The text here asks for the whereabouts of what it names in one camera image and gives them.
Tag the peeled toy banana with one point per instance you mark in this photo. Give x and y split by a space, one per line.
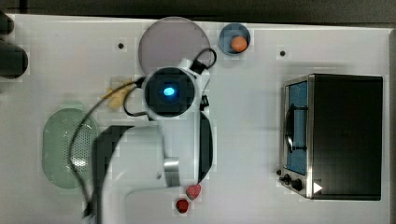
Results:
116 92

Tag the green strainer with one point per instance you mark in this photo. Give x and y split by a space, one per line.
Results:
65 140

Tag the red toy strawberry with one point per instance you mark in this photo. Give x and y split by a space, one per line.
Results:
193 191

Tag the lilac round plate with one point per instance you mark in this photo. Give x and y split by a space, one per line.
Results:
168 41

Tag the toaster oven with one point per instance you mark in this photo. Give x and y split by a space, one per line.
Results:
332 137

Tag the black cylinder cup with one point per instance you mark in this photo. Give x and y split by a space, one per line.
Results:
13 61

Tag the dark red toy fruit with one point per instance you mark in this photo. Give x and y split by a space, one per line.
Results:
182 206

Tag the orange ball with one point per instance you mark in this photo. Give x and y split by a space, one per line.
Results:
239 44

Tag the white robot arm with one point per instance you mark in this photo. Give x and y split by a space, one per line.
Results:
174 150

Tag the blue bowl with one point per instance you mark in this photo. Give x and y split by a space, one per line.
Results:
227 34

